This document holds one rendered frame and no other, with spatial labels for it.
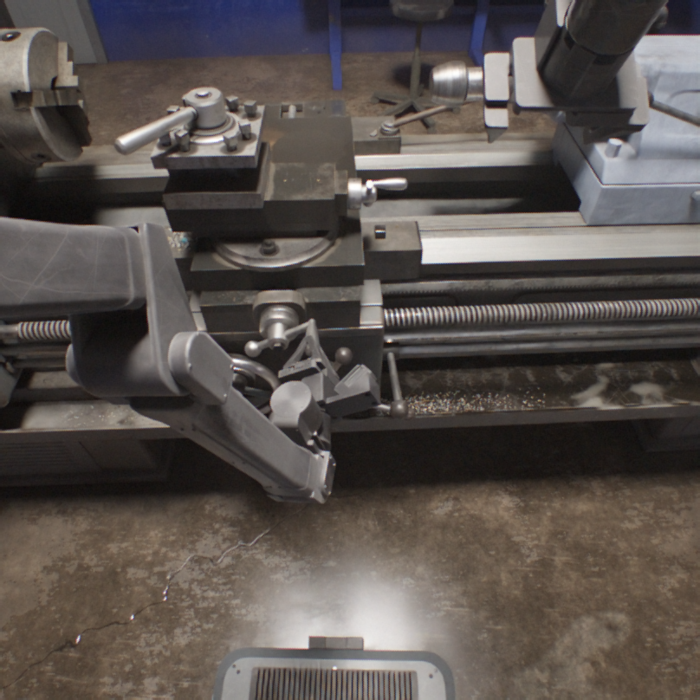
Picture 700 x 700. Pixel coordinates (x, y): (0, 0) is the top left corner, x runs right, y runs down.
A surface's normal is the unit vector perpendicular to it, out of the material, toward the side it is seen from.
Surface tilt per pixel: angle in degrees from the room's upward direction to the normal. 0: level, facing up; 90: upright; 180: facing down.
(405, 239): 0
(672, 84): 82
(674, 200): 90
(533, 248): 36
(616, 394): 0
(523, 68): 30
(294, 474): 73
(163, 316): 77
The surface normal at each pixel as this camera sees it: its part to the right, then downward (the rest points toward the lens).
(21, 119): 0.04, 0.69
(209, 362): 0.96, -0.03
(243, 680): -0.01, -0.63
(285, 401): -0.23, -0.61
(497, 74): -0.02, -0.16
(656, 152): 0.04, 0.44
